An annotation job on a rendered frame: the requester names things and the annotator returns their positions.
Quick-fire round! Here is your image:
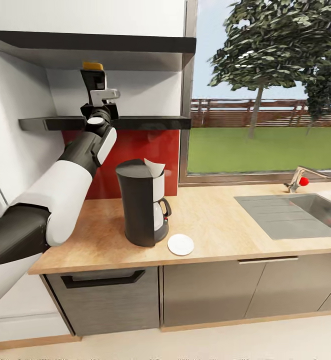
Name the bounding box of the bottle of coffee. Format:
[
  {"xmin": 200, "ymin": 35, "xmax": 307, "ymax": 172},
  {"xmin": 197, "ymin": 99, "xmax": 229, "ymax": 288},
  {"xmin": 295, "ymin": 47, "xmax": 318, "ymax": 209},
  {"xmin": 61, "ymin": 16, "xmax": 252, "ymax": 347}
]
[{"xmin": 80, "ymin": 62, "xmax": 109, "ymax": 105}]

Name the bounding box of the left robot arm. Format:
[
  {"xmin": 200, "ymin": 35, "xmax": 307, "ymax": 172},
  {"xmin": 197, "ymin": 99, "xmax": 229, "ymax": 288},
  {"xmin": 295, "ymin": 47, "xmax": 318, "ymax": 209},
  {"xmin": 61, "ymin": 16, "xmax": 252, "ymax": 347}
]
[{"xmin": 0, "ymin": 89, "xmax": 120, "ymax": 299}]

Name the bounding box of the paper coffee filter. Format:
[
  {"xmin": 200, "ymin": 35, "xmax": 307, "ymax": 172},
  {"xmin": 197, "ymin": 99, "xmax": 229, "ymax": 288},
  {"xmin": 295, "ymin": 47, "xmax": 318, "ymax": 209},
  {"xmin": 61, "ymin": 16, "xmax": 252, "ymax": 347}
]
[{"xmin": 144, "ymin": 159, "xmax": 166, "ymax": 179}]

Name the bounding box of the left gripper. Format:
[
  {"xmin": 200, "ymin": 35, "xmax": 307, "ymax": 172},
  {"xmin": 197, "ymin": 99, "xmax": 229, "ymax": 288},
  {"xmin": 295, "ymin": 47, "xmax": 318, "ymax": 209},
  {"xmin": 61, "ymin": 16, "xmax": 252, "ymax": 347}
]
[{"xmin": 81, "ymin": 102, "xmax": 119, "ymax": 120}]

